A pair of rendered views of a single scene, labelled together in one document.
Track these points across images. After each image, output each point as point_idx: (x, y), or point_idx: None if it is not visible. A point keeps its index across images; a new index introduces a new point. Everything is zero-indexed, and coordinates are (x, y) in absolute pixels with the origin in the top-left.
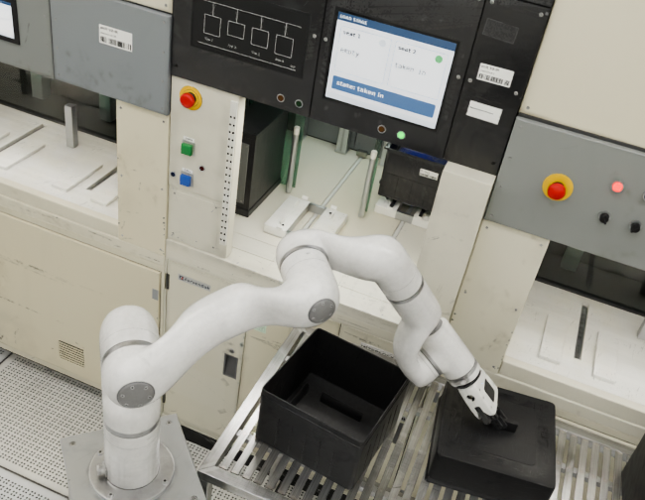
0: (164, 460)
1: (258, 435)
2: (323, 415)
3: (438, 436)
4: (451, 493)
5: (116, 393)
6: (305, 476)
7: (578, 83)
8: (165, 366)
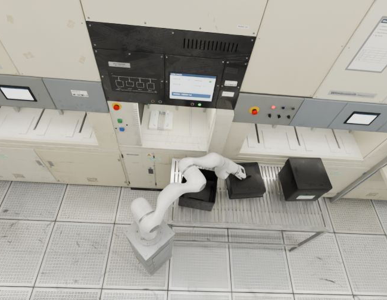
0: None
1: (179, 205)
2: None
3: (230, 187)
4: (237, 200)
5: (149, 231)
6: (197, 212)
7: (258, 81)
8: (160, 218)
